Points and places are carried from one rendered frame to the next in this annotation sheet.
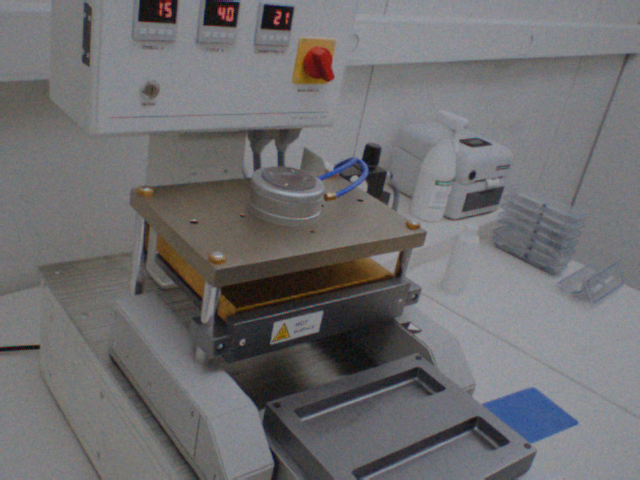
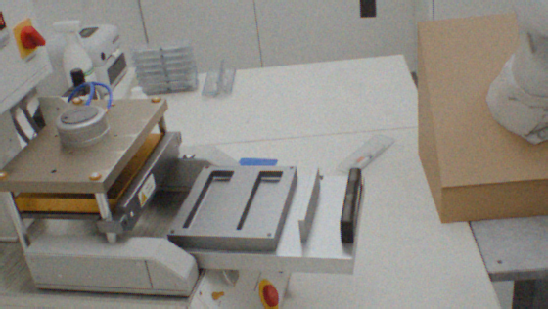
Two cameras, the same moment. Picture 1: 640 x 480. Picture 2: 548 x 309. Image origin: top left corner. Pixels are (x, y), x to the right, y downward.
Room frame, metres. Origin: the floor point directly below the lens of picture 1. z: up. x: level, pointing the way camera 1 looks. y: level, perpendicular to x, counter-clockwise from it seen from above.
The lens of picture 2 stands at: (-0.27, 0.31, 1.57)
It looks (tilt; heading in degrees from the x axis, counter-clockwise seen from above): 29 degrees down; 327
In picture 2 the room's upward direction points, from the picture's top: 7 degrees counter-clockwise
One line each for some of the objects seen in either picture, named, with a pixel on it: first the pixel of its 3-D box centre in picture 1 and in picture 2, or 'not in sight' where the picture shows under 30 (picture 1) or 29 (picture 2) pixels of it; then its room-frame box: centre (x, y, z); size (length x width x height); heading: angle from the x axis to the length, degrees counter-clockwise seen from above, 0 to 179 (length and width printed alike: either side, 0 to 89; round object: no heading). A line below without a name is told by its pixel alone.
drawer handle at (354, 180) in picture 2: not in sight; (351, 202); (0.39, -0.23, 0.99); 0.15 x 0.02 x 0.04; 133
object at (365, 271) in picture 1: (283, 245); (94, 156); (0.70, 0.04, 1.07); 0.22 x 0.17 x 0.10; 133
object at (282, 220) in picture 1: (278, 217); (77, 143); (0.73, 0.06, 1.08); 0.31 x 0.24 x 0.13; 133
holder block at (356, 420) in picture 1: (400, 436); (236, 203); (0.52, -0.11, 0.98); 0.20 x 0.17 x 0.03; 133
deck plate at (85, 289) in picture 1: (244, 334); (94, 228); (0.72, 0.07, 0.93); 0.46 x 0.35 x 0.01; 43
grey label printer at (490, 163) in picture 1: (451, 167); (79, 60); (1.70, -0.27, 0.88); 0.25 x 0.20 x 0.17; 46
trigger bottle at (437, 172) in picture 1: (439, 166); (77, 63); (1.56, -0.23, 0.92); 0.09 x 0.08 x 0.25; 47
